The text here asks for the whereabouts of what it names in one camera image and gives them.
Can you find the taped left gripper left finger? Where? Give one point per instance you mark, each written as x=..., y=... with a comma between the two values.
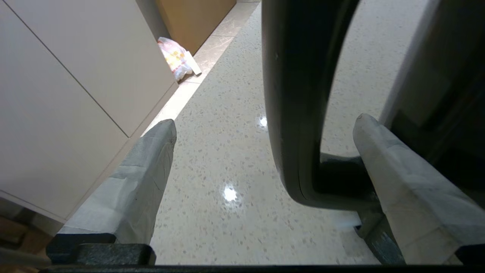
x=129, y=197

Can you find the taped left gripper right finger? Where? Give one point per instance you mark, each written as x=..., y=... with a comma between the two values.
x=416, y=201

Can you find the black electric kettle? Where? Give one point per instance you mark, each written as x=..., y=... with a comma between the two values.
x=295, y=94

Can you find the tall white cabinet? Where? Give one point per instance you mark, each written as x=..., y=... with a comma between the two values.
x=68, y=94

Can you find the printed white plastic bag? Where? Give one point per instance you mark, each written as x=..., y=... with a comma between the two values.
x=176, y=58

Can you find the wooden door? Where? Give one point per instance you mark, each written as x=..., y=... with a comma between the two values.
x=193, y=19

